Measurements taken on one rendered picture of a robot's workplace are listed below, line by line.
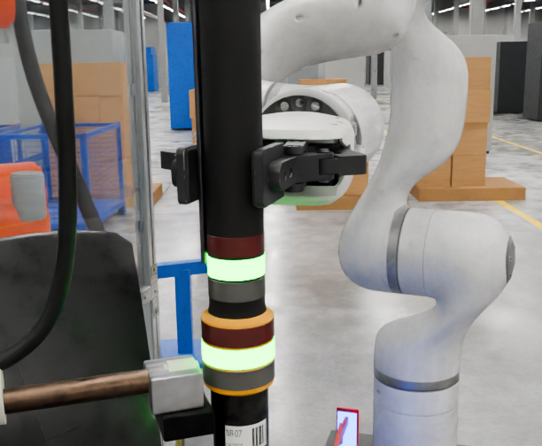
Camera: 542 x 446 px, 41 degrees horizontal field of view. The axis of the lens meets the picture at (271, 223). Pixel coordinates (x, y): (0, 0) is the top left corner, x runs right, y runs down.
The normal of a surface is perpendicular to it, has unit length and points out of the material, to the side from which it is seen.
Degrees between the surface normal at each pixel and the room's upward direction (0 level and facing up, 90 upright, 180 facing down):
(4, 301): 47
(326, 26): 119
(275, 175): 90
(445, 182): 90
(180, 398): 90
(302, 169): 90
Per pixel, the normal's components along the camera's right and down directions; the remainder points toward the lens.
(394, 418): -0.63, 0.18
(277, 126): -0.05, -0.93
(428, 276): -0.40, 0.48
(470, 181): 0.00, 0.22
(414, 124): -0.51, 0.04
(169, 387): 0.31, 0.20
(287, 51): 0.59, 0.63
